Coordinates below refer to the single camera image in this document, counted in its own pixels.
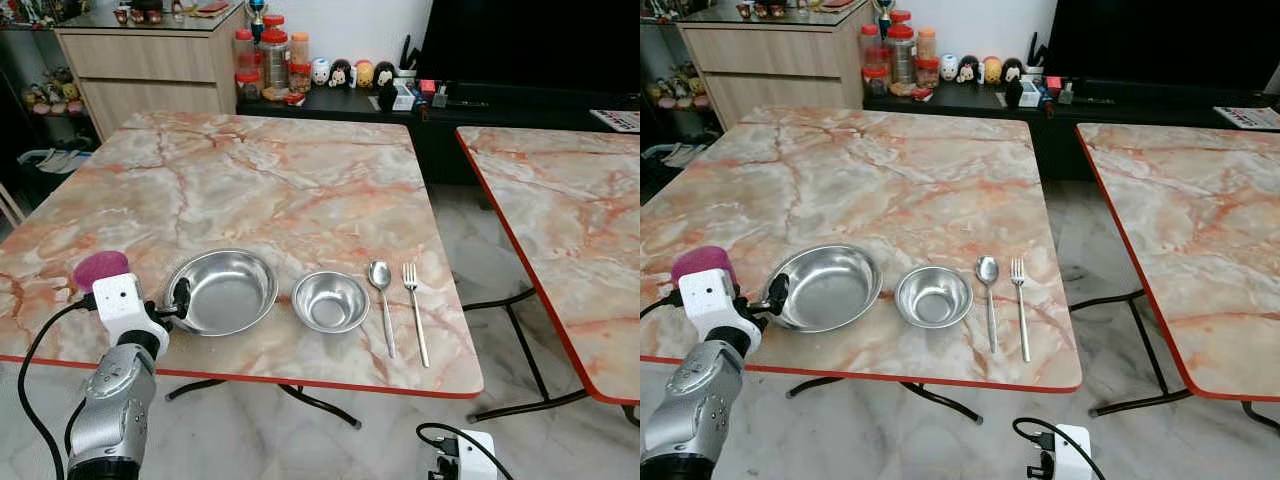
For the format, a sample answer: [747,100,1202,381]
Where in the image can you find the wooden drawer cabinet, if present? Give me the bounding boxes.
[675,4,872,129]
[54,8,247,141]

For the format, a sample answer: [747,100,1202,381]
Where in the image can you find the black television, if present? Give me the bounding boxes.
[1042,0,1280,93]
[414,0,641,97]

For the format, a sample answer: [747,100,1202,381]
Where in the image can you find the tall red lid jar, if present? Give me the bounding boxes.
[259,28,292,94]
[886,24,919,87]

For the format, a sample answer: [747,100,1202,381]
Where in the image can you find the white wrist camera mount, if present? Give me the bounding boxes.
[677,267,761,347]
[92,274,171,347]
[1052,424,1094,480]
[455,430,499,480]

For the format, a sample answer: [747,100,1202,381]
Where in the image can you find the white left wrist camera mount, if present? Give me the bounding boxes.
[92,274,171,347]
[677,267,761,347]

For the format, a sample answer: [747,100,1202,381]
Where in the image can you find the magenta round cup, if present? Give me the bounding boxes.
[670,245,738,291]
[72,250,132,293]

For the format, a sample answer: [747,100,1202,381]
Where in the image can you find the pale slippers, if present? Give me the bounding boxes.
[20,147,97,177]
[645,142,717,170]

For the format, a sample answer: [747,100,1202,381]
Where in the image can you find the small steel bowl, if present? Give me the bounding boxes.
[895,265,975,330]
[291,270,371,335]

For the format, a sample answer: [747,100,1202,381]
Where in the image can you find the steel fork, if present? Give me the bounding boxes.
[401,262,432,369]
[1009,257,1033,364]

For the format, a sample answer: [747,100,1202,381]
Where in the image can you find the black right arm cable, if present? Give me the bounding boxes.
[415,421,513,480]
[1012,416,1107,480]

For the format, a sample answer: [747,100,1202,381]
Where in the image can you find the steel spoon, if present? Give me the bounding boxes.
[975,255,1002,354]
[368,260,398,360]

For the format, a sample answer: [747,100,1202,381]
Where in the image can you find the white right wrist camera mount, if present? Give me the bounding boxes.
[455,430,499,480]
[1052,424,1094,480]

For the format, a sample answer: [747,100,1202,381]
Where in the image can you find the large steel plate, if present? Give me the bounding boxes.
[765,243,885,334]
[162,248,280,338]

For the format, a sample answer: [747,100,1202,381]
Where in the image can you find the printed magazine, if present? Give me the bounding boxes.
[1212,105,1280,132]
[589,108,641,135]

